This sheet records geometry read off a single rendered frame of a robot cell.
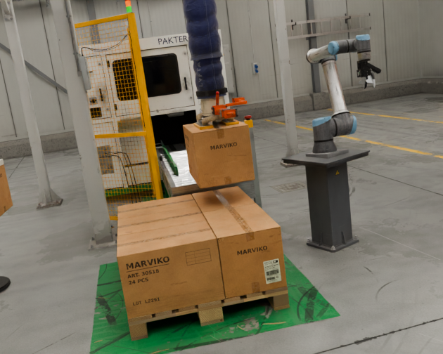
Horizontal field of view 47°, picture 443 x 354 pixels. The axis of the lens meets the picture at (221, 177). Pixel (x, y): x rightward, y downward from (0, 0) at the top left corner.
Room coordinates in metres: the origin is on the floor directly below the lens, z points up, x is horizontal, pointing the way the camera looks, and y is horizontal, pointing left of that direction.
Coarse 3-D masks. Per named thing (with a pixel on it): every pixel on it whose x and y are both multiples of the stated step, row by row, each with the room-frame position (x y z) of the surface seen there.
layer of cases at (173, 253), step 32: (224, 192) 3.99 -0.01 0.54; (128, 224) 3.45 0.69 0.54; (160, 224) 3.35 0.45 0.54; (192, 224) 3.26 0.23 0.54; (224, 224) 3.17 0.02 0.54; (256, 224) 3.08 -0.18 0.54; (128, 256) 2.83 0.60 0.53; (160, 256) 2.86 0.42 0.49; (192, 256) 2.89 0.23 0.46; (224, 256) 2.93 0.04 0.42; (256, 256) 2.96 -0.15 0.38; (128, 288) 2.83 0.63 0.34; (160, 288) 2.86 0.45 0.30; (192, 288) 2.89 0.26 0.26; (224, 288) 2.92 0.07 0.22; (256, 288) 2.95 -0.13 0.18
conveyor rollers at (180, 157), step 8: (176, 152) 6.27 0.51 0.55; (184, 152) 6.19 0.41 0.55; (176, 160) 5.72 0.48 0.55; (184, 160) 5.65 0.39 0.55; (168, 168) 5.34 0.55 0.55; (184, 168) 5.20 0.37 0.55; (176, 176) 4.83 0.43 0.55; (184, 176) 4.82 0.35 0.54; (176, 184) 4.54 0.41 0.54; (184, 184) 4.47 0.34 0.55
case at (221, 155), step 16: (192, 128) 3.81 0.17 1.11; (224, 128) 3.55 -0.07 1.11; (240, 128) 3.57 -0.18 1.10; (192, 144) 3.62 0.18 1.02; (208, 144) 3.53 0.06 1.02; (224, 144) 3.55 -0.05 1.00; (240, 144) 3.57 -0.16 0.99; (192, 160) 3.77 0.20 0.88; (208, 160) 3.53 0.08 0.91; (224, 160) 3.54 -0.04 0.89; (240, 160) 3.56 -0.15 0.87; (192, 176) 3.94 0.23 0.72; (208, 176) 3.52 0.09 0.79; (224, 176) 3.54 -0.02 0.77; (240, 176) 3.56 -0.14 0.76
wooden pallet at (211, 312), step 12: (228, 300) 2.92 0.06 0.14; (240, 300) 2.93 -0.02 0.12; (252, 300) 2.95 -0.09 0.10; (276, 300) 2.97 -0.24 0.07; (288, 300) 2.98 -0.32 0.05; (168, 312) 2.86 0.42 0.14; (180, 312) 2.87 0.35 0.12; (192, 312) 2.88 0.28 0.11; (204, 312) 2.90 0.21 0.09; (216, 312) 2.91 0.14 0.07; (132, 324) 2.83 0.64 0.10; (144, 324) 2.84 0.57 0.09; (204, 324) 2.89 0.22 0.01; (132, 336) 2.82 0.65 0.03; (144, 336) 2.83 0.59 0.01
